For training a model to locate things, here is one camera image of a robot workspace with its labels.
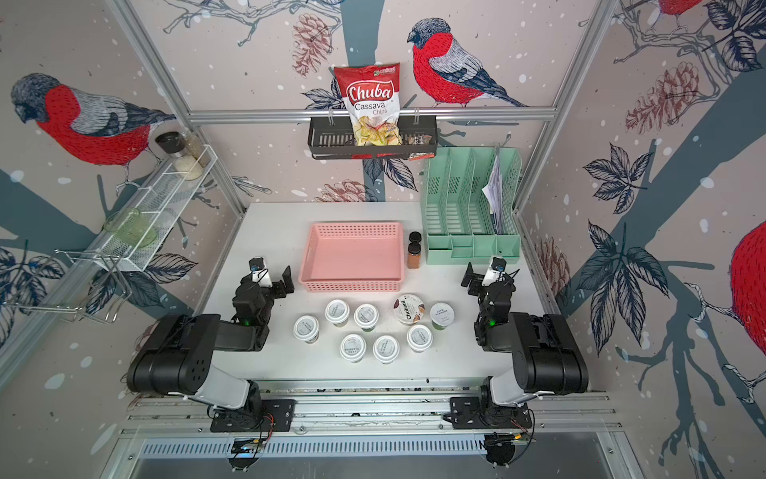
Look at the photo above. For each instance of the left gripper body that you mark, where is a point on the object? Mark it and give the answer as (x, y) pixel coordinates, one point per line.
(276, 291)

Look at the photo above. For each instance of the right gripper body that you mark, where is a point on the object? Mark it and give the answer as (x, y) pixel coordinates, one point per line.
(476, 287)

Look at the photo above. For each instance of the green foil-lid yogurt cup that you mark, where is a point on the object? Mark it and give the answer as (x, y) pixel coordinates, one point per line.
(442, 315)

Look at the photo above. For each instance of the Chobani yogurt cup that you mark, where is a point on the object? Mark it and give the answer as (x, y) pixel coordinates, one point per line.
(408, 309)

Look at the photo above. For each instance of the white-lid yogurt cup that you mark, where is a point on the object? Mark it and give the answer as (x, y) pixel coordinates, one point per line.
(419, 338)
(366, 316)
(353, 348)
(337, 312)
(306, 329)
(386, 349)

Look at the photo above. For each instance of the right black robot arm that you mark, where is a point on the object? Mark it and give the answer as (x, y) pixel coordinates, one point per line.
(545, 359)

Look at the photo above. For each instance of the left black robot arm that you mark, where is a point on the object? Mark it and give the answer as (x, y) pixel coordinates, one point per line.
(177, 358)

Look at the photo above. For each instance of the pink perforated plastic basket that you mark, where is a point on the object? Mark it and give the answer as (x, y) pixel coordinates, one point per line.
(354, 257)

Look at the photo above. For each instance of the green plastic file organizer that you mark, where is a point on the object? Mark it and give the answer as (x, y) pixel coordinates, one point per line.
(459, 224)

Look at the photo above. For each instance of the white papers in organizer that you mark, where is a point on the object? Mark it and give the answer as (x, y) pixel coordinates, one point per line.
(493, 192)

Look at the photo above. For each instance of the clear spice jar on shelf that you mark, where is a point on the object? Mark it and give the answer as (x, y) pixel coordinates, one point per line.
(196, 147)

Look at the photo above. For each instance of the green glass cup on shelf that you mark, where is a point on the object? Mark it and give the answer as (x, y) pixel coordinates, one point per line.
(132, 227)

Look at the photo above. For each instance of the black-lid spice jar on shelf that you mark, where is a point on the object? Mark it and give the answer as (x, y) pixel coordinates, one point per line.
(173, 144)

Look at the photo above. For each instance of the red Chuba cassava chips bag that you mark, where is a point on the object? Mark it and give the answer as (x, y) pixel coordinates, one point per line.
(371, 97)

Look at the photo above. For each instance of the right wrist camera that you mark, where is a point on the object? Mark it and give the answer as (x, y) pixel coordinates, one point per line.
(495, 271)

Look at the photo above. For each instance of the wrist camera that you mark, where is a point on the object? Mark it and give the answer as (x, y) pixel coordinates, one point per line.
(260, 272)
(495, 271)

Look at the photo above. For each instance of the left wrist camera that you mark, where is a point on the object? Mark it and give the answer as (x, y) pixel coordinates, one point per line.
(260, 272)

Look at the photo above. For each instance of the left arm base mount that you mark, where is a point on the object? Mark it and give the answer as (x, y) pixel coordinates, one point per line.
(275, 415)

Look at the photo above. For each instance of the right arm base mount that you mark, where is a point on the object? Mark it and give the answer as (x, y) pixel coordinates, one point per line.
(470, 412)

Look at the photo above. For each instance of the black hanging wire basket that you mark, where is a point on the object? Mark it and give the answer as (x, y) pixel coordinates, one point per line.
(334, 140)

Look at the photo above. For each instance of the white wire wall shelf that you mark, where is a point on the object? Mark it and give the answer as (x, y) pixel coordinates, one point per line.
(163, 198)

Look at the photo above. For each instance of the metal wire hook rack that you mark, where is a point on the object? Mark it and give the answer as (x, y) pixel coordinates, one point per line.
(68, 285)

